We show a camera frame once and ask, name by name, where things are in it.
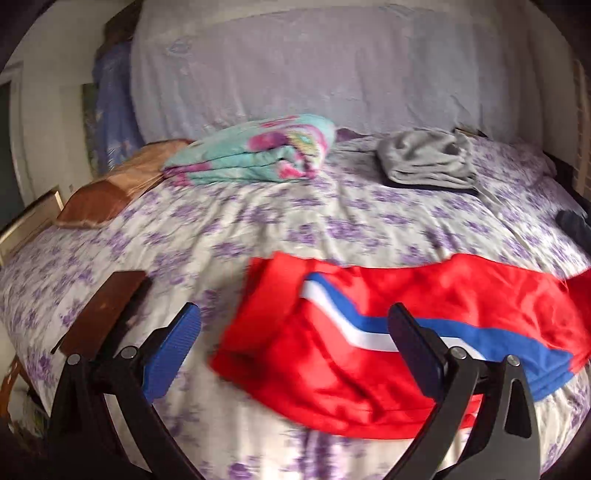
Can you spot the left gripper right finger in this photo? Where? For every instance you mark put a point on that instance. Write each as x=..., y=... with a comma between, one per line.
x=504, y=440

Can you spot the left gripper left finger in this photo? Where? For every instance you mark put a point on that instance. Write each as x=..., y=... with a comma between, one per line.
x=83, y=443

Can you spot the red track pants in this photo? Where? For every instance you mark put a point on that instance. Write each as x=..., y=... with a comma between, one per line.
x=310, y=339

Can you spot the brown wooden board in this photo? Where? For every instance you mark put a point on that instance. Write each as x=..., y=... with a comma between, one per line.
x=100, y=324

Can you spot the dark blue garment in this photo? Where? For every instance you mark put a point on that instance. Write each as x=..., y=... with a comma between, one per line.
x=576, y=228

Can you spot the purple floral bed sheet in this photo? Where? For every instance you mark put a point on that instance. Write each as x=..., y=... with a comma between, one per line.
x=195, y=244

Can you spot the brown pillow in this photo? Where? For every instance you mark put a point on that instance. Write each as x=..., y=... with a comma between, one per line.
x=96, y=204

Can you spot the folded black garment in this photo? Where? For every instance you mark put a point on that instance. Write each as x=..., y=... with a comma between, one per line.
x=386, y=181

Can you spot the folded grey garment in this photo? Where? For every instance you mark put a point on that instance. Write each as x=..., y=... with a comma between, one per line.
x=428, y=157

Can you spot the blue patterned cloth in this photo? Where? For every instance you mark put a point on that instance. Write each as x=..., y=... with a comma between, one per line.
x=117, y=134

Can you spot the striped beige curtain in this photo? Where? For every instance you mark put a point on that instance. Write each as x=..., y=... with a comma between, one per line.
x=582, y=175

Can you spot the folded floral teal blanket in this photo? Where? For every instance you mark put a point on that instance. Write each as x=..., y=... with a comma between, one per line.
x=285, y=149

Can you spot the white lace headboard cover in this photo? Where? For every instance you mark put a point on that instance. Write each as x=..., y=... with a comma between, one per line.
x=370, y=66

